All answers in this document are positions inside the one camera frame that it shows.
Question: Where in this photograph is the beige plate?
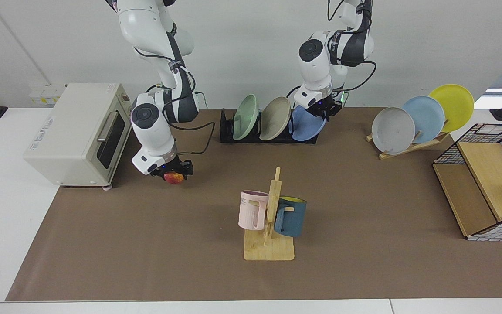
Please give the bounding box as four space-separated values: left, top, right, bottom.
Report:
259 96 292 141

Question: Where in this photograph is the black dish rack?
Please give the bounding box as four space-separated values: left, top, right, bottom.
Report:
219 109 319 144

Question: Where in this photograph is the grey plate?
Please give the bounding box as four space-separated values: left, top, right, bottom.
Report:
372 107 416 155

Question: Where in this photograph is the pale green plate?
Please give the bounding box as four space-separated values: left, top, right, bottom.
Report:
233 94 259 140

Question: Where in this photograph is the wooden plate stand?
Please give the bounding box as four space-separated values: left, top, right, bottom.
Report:
366 131 451 160

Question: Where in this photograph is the light blue plate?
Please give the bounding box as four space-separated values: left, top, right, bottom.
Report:
401 96 445 144

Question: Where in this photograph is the yellow plate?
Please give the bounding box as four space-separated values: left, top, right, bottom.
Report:
428 84 475 133

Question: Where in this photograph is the pink cup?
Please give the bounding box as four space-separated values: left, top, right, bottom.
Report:
238 190 270 231

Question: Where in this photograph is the brown table cloth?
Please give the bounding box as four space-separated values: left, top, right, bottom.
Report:
6 108 502 301

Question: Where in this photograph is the dark blue cup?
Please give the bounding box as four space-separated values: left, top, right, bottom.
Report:
274 196 307 238

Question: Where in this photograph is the pale toaster oven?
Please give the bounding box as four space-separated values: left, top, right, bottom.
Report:
23 83 132 190

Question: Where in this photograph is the wooden cup stand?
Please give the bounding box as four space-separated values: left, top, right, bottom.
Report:
244 167 295 261

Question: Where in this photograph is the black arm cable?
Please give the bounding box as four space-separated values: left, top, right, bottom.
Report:
134 47 215 157
326 0 377 92

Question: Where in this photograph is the white wall socket strip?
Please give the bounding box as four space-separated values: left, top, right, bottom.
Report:
29 84 67 105

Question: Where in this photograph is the wire basket with wooden floor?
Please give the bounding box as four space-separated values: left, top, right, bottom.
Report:
433 123 502 242

